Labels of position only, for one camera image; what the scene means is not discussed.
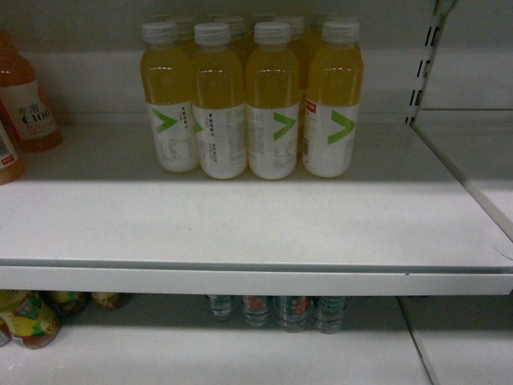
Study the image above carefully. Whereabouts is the orange juice bottle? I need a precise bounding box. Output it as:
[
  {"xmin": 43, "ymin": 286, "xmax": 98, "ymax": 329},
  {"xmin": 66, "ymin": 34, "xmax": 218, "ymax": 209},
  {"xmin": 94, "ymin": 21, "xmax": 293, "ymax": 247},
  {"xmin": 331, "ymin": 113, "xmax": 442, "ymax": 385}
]
[
  {"xmin": 1, "ymin": 30, "xmax": 63, "ymax": 152},
  {"xmin": 0, "ymin": 124, "xmax": 26, "ymax": 185}
]

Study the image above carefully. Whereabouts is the white slotted shelf upright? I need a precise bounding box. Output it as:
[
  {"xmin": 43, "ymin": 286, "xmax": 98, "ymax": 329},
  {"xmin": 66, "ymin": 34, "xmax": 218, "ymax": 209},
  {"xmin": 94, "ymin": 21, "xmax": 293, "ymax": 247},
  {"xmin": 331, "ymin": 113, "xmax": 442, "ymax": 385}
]
[{"xmin": 405, "ymin": 0, "xmax": 459, "ymax": 127}]

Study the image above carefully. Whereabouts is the clear water bottle green label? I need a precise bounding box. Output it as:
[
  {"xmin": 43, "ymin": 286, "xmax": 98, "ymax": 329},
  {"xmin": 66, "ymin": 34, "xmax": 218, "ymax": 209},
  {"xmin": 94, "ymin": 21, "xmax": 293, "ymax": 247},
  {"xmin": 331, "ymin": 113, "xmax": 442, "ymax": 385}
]
[
  {"xmin": 205, "ymin": 294, "xmax": 239, "ymax": 322},
  {"xmin": 313, "ymin": 296, "xmax": 348, "ymax": 334},
  {"xmin": 242, "ymin": 295, "xmax": 272, "ymax": 327},
  {"xmin": 275, "ymin": 296, "xmax": 310, "ymax": 333}
]

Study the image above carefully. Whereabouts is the yellow lemon tea bottle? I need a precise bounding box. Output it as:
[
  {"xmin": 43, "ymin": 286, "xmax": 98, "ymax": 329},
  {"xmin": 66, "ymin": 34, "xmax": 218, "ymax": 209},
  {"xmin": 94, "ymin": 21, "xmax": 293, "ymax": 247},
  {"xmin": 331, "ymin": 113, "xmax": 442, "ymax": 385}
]
[{"xmin": 1, "ymin": 290, "xmax": 60, "ymax": 349}]

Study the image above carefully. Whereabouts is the yellow juice bottle white label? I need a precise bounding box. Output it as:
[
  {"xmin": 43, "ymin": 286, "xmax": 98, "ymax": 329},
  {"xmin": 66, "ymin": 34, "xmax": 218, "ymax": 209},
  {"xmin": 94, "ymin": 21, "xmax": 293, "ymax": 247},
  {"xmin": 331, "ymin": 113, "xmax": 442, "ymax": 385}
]
[
  {"xmin": 245, "ymin": 22, "xmax": 299, "ymax": 180},
  {"xmin": 302, "ymin": 18, "xmax": 364, "ymax": 177},
  {"xmin": 192, "ymin": 22, "xmax": 248, "ymax": 180},
  {"xmin": 139, "ymin": 22, "xmax": 200, "ymax": 172}
]

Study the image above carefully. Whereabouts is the white metal shelf board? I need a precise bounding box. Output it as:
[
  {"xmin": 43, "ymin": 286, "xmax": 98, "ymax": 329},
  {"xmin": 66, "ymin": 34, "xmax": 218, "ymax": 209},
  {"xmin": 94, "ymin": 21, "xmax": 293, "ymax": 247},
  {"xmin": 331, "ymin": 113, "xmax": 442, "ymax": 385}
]
[{"xmin": 1, "ymin": 294, "xmax": 512, "ymax": 384}]

